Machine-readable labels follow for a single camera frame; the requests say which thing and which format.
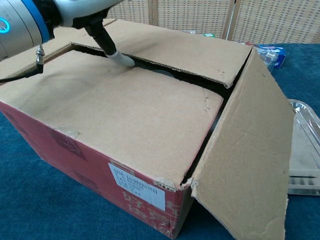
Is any blue tablecloth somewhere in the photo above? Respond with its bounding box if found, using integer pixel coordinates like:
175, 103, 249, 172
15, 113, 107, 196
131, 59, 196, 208
0, 42, 320, 240

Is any stainless steel tray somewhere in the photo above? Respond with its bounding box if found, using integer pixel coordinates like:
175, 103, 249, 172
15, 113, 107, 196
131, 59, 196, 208
287, 98, 320, 196

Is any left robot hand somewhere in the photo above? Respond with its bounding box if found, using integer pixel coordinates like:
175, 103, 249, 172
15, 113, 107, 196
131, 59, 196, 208
53, 0, 136, 68

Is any woven folding screen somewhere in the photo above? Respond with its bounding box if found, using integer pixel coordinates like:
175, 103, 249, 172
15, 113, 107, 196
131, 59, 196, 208
0, 0, 320, 50

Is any red printed cardboard box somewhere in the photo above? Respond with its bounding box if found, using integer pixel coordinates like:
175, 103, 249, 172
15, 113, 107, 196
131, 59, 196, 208
0, 18, 296, 240

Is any blue snack packet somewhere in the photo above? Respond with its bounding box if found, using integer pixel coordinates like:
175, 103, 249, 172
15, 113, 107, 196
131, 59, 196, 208
254, 43, 287, 70

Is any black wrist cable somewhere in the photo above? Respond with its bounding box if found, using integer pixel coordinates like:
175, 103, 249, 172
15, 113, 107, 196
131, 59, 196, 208
0, 43, 45, 85

